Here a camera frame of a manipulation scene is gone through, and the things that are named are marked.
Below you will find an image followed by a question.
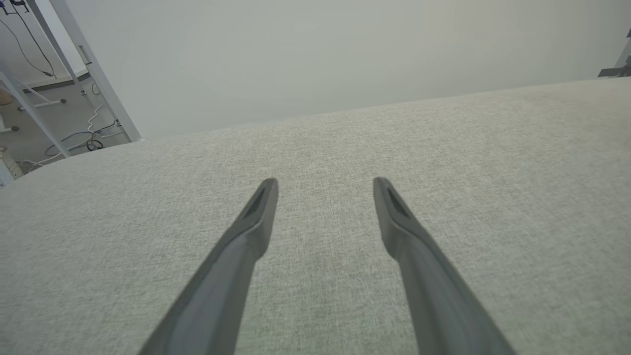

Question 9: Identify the blue floor cable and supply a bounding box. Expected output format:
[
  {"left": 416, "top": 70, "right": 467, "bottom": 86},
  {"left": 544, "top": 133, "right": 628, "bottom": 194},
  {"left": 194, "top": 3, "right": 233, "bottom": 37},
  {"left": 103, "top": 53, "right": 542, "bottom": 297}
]
[{"left": 43, "top": 130, "right": 95, "bottom": 157}]

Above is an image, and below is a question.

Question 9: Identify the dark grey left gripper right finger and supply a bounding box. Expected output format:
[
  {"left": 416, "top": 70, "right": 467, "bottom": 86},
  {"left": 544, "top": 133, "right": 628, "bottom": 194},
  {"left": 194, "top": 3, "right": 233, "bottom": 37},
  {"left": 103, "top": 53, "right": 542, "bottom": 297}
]
[{"left": 373, "top": 177, "right": 517, "bottom": 355}]

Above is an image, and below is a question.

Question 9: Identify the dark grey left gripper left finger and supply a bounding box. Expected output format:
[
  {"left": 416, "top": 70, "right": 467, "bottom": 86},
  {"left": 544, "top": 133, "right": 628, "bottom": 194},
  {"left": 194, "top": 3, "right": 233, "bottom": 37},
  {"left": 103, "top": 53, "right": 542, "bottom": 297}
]
[{"left": 137, "top": 178, "right": 280, "bottom": 355}]

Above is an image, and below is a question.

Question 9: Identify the white partition panel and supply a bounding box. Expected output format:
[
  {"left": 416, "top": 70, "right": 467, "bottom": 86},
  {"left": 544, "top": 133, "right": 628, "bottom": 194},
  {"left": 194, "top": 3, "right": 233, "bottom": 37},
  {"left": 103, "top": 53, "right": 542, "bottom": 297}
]
[{"left": 48, "top": 0, "right": 631, "bottom": 142}]

